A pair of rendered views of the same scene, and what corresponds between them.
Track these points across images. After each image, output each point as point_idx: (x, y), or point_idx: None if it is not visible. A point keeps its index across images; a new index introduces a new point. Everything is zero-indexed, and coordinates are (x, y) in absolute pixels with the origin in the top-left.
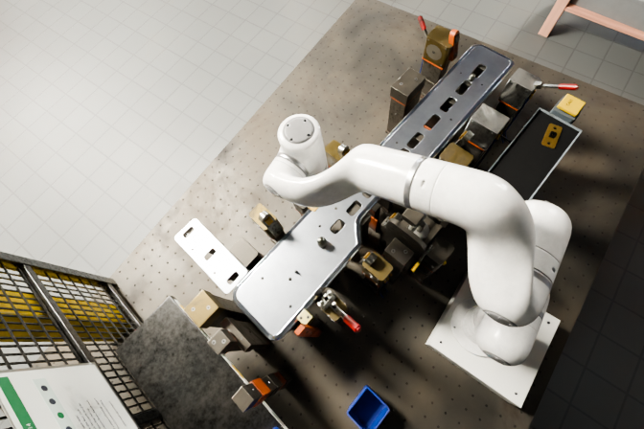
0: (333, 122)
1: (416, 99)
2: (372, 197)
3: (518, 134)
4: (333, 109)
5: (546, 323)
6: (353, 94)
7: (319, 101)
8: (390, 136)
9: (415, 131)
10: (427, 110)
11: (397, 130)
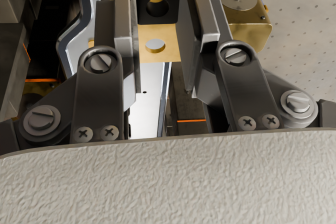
0: (278, 15)
1: (173, 123)
2: None
3: None
4: (288, 28)
5: None
6: (267, 59)
7: (316, 27)
8: (162, 92)
9: (133, 114)
10: (141, 137)
11: (159, 103)
